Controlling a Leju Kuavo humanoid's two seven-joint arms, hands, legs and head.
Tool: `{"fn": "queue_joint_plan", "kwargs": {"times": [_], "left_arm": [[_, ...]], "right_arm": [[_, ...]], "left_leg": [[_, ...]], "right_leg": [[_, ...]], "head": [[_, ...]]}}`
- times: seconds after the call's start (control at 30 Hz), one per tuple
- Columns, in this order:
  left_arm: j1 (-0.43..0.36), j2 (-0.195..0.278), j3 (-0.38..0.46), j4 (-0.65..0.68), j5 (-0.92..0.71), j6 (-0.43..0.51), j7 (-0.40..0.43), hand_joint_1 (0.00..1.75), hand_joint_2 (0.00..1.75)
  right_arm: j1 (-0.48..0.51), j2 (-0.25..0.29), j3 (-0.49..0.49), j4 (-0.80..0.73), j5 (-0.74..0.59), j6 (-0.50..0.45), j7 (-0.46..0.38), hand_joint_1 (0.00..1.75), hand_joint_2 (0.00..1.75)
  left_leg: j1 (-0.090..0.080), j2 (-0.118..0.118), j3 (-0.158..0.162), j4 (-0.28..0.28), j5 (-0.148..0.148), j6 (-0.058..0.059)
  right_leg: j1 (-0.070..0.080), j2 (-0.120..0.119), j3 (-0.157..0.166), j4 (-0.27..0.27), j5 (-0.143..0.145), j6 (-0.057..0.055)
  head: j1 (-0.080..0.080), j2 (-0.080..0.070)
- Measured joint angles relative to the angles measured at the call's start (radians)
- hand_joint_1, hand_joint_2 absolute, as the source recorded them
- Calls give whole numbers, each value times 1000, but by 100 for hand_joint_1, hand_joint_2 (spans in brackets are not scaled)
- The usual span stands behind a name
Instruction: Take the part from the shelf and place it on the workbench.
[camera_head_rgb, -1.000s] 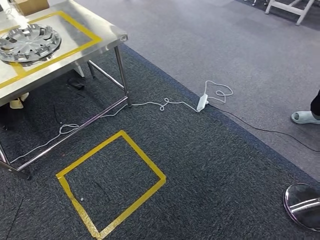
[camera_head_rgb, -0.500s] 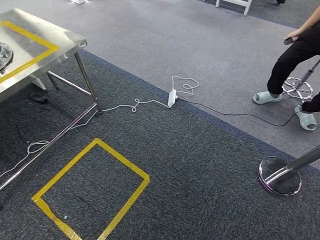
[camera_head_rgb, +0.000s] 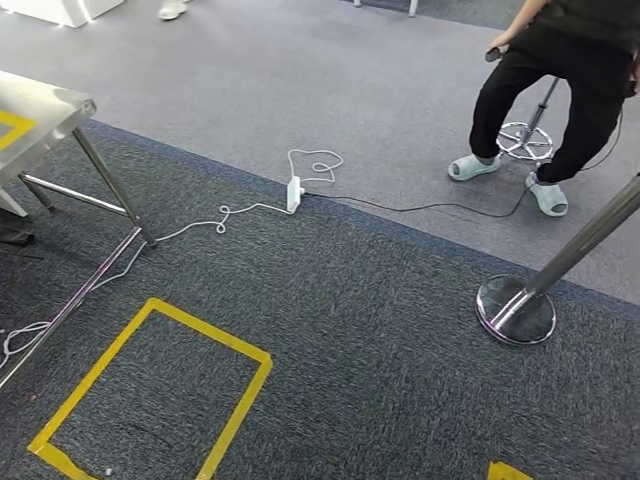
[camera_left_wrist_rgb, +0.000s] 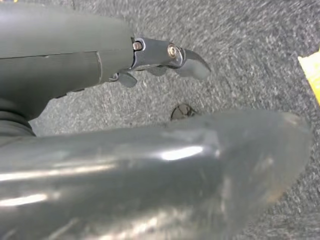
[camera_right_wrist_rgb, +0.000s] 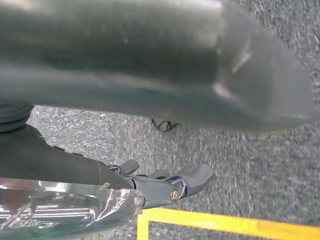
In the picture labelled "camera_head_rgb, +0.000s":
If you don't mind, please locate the steel workbench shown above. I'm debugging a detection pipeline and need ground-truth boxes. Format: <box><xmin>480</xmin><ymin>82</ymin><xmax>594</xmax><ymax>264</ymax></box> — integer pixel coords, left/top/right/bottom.
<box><xmin>0</xmin><ymin>69</ymin><xmax>159</xmax><ymax>393</ymax></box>

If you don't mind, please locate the white power strip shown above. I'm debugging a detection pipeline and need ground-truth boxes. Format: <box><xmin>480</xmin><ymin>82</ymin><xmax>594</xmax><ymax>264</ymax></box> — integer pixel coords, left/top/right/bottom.
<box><xmin>286</xmin><ymin>175</ymin><xmax>303</xmax><ymax>215</ymax></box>

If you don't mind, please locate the chrome footring stool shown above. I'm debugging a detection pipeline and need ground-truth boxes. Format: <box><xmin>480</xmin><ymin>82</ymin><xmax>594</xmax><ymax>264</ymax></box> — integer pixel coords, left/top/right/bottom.
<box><xmin>496</xmin><ymin>78</ymin><xmax>561</xmax><ymax>167</ymax></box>

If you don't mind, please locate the white display plinth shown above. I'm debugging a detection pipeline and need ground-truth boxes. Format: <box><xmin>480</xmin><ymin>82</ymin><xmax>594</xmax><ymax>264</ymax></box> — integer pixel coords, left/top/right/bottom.
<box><xmin>0</xmin><ymin>0</ymin><xmax>126</xmax><ymax>29</ymax></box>

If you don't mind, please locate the white power cable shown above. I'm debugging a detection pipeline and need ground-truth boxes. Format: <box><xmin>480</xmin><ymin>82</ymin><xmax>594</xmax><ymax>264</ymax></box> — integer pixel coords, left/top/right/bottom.
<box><xmin>0</xmin><ymin>148</ymin><xmax>345</xmax><ymax>372</ymax></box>

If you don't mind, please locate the black floor cable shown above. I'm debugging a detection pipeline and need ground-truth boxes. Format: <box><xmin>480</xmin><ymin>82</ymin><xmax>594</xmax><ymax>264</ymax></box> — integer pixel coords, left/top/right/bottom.
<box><xmin>303</xmin><ymin>109</ymin><xmax>626</xmax><ymax>220</ymax></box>

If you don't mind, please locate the chrome stanchion post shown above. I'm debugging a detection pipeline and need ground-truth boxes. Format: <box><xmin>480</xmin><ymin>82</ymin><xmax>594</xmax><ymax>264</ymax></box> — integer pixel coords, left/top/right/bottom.
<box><xmin>475</xmin><ymin>173</ymin><xmax>640</xmax><ymax>346</ymax></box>

